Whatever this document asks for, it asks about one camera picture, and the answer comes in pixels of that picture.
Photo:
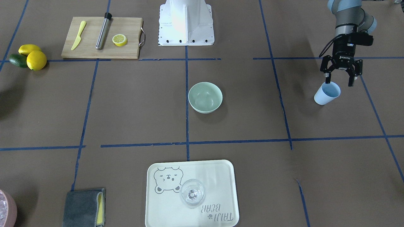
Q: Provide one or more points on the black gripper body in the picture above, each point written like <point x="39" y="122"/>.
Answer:
<point x="342" y="51"/>

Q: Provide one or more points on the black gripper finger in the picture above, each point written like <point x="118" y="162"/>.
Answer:
<point x="352" y="78"/>
<point x="327" y="74"/>

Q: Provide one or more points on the light blue plastic cup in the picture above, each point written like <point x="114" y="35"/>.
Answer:
<point x="326" y="93"/>

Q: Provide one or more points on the green ceramic bowl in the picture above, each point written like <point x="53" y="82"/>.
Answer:
<point x="205" y="97"/>

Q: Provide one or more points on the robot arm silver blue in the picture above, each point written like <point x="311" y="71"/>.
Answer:
<point x="353" y="27"/>

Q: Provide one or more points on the pink bowl with ice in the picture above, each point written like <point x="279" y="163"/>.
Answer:
<point x="8" y="210"/>

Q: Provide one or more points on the clear wine glass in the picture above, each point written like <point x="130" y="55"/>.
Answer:
<point x="192" y="193"/>

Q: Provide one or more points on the lemon half slice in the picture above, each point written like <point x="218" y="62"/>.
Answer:
<point x="119" y="40"/>

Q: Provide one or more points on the cream bear tray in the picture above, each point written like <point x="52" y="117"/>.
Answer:
<point x="164" y="207"/>

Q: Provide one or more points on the yellow plastic knife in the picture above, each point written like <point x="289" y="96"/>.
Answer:
<point x="78" y="36"/>

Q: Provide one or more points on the grey folded cloth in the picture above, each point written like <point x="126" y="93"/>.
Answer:
<point x="85" y="208"/>

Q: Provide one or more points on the yellow lemon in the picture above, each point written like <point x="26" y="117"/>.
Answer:
<point x="36" y="60"/>
<point x="26" y="49"/>

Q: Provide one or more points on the green avocado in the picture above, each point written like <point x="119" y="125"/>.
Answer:
<point x="18" y="60"/>

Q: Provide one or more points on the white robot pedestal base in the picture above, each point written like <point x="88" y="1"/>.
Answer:
<point x="186" y="23"/>

